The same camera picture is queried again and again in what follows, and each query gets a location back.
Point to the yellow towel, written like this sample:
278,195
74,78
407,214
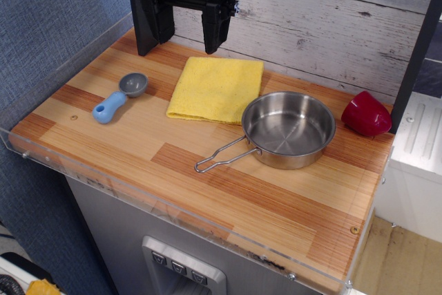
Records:
215,89

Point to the stainless steel pan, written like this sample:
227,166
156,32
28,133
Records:
284,130

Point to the clear acrylic shelf guard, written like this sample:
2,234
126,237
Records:
248,219

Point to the blue grey ice cream scoop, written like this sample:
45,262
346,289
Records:
131,85

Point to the red plastic cup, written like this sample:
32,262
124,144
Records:
366,115

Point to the toy fridge water dispenser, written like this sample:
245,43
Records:
176,272

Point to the white toy sink unit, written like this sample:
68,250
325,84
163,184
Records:
409,194

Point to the yellow object bottom left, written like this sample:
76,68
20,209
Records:
42,287

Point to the black right shelf post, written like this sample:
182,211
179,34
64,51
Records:
424,38

